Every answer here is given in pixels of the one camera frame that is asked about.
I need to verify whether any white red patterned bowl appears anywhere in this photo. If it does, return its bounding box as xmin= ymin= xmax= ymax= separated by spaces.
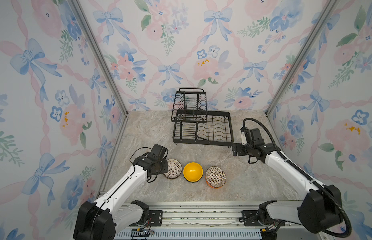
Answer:
xmin=163 ymin=159 xmax=183 ymax=179

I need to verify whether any yellow bowl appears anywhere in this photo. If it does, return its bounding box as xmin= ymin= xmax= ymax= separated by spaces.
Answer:
xmin=183 ymin=162 xmax=204 ymax=183

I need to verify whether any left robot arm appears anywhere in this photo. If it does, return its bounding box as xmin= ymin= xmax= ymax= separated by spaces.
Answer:
xmin=73 ymin=144 xmax=169 ymax=240

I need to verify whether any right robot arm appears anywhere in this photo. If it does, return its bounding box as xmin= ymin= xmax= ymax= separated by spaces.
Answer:
xmin=232 ymin=127 xmax=345 ymax=234

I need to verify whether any orange dotted patterned bowl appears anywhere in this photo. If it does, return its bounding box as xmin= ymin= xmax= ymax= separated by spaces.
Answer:
xmin=205 ymin=166 xmax=227 ymax=189

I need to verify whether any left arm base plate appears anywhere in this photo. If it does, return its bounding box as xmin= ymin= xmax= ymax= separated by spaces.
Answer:
xmin=130 ymin=210 xmax=164 ymax=228

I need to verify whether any black wire dish rack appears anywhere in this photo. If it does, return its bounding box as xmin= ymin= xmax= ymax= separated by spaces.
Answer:
xmin=171 ymin=88 xmax=234 ymax=148

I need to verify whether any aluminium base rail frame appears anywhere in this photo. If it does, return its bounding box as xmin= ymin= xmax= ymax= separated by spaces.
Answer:
xmin=113 ymin=202 xmax=332 ymax=240

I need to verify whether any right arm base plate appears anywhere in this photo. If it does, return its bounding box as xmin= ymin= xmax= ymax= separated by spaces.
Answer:
xmin=239 ymin=210 xmax=281 ymax=227

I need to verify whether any right aluminium corner post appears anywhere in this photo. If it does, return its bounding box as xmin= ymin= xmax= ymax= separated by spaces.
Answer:
xmin=265 ymin=0 xmax=339 ymax=117

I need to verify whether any aluminium corner post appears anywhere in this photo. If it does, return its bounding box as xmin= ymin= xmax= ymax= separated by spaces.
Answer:
xmin=68 ymin=0 xmax=128 ymax=117
xmin=265 ymin=0 xmax=339 ymax=117

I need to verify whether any black corrugated cable hose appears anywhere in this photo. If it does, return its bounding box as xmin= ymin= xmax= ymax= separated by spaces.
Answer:
xmin=242 ymin=117 xmax=352 ymax=238

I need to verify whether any left aluminium corner post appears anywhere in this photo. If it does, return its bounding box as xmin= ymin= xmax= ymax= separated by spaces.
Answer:
xmin=68 ymin=0 xmax=128 ymax=117

